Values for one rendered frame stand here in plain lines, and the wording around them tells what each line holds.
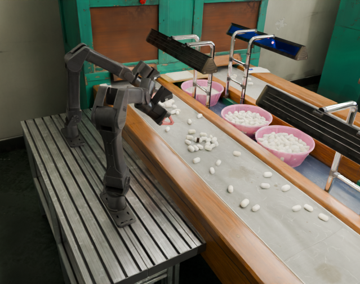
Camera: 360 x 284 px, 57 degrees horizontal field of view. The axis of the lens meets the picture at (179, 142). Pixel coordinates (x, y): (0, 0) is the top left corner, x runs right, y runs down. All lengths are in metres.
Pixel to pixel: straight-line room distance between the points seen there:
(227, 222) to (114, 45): 1.39
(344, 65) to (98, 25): 2.93
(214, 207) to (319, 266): 0.35
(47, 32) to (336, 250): 2.40
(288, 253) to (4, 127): 2.45
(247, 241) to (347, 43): 3.38
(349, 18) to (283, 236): 3.32
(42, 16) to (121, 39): 0.84
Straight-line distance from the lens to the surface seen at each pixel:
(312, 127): 1.07
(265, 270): 1.00
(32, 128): 1.91
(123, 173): 1.17
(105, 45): 2.12
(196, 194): 1.20
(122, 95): 1.04
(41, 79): 2.92
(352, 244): 1.21
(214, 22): 2.43
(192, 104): 1.87
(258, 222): 1.17
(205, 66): 1.48
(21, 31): 2.81
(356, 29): 4.15
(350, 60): 4.20
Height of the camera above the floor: 1.52
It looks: 30 degrees down
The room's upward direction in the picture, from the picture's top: 3 degrees clockwise
